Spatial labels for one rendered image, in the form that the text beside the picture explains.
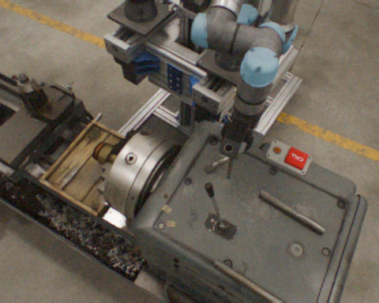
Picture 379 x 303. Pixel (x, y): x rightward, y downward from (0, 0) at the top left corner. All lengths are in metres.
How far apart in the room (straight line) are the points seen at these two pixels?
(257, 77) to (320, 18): 3.15
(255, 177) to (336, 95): 2.19
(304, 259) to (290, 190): 0.20
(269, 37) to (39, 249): 1.97
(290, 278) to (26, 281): 1.76
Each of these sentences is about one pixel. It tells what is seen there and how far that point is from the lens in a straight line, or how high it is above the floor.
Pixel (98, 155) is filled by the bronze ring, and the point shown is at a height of 1.11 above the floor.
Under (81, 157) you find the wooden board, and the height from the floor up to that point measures 0.89.
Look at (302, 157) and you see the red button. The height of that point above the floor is 1.27.
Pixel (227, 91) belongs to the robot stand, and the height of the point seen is 1.10.
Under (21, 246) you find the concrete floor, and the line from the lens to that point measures 2.41.
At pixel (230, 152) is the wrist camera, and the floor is 1.44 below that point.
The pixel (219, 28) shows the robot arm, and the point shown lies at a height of 1.63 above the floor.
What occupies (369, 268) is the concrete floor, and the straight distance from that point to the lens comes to 2.49.
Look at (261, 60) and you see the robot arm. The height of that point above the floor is 1.66.
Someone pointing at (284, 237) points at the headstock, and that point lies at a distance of 0.95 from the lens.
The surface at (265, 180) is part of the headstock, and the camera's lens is 1.00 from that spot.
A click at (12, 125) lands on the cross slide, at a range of 1.57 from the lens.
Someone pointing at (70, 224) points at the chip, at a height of 0.59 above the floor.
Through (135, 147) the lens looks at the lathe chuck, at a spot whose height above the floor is 1.24.
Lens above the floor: 2.13
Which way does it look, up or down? 60 degrees down
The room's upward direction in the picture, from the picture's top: 4 degrees clockwise
